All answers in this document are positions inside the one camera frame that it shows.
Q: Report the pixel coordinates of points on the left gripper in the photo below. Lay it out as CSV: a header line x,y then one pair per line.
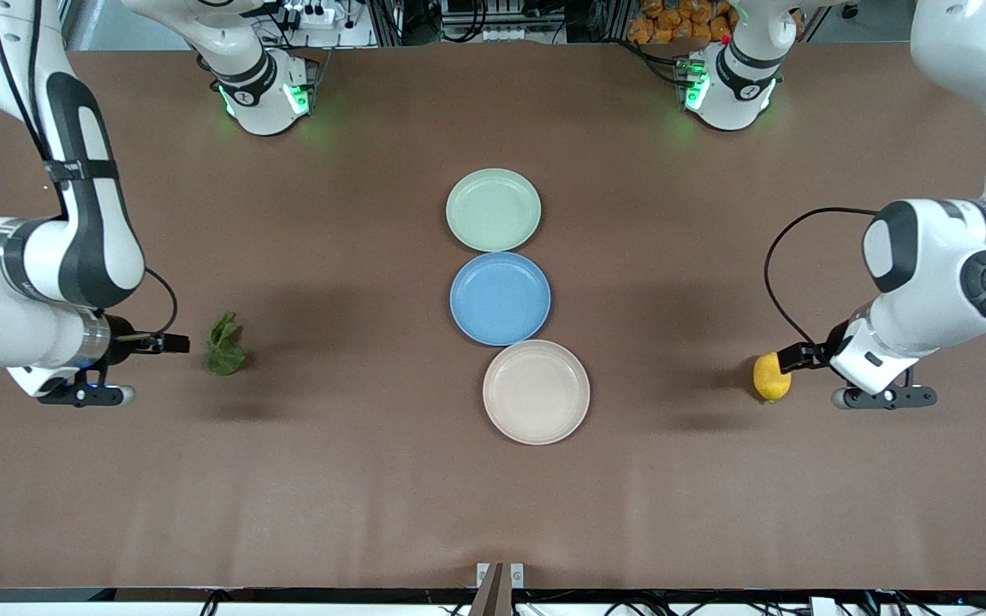
x,y
806,354

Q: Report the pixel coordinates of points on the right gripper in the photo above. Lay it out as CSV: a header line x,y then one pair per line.
x,y
125,335

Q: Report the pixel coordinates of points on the yellow lemon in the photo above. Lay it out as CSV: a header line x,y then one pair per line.
x,y
769,385

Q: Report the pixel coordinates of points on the green lettuce leaf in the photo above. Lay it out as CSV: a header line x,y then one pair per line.
x,y
223,355

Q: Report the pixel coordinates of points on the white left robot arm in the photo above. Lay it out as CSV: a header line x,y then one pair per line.
x,y
938,274

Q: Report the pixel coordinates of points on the small white box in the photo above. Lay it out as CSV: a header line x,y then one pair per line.
x,y
824,607

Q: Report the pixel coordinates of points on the beige plate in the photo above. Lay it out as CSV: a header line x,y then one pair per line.
x,y
536,392

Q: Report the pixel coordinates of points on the blue plate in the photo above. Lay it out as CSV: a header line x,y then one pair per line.
x,y
500,299

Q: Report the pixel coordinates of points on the pale green plate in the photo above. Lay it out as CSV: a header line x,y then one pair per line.
x,y
493,210

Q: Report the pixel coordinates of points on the bag of orange snacks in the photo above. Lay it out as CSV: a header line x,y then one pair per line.
x,y
673,21

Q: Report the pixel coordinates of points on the white power strip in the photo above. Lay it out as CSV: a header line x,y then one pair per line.
x,y
317,14

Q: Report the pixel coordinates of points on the metal equipment rack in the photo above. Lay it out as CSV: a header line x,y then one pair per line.
x,y
501,17

